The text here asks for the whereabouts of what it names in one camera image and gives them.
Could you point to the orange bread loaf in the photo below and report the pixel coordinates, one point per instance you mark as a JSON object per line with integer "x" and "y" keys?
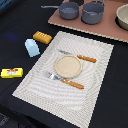
{"x": 42, "y": 37}

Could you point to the yellow butter box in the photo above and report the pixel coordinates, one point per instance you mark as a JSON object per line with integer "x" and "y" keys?
{"x": 11, "y": 73}

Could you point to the pink serving tray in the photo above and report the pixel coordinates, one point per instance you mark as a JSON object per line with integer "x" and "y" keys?
{"x": 106, "y": 28}

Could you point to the beige round plate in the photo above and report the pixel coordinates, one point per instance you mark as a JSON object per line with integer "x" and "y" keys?
{"x": 68, "y": 66}

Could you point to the grey cooking pot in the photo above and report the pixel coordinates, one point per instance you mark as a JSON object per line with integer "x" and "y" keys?
{"x": 92, "y": 12}

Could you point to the beige bowl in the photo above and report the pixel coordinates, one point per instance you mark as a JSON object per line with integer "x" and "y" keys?
{"x": 122, "y": 15}

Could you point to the fork with orange handle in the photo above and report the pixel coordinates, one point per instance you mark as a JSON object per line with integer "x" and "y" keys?
{"x": 66, "y": 81}

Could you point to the knife with orange handle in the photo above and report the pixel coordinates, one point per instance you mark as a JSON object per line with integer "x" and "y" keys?
{"x": 79, "y": 56}

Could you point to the grey saucepan with handle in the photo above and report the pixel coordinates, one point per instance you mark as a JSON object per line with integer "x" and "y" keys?
{"x": 68, "y": 10}

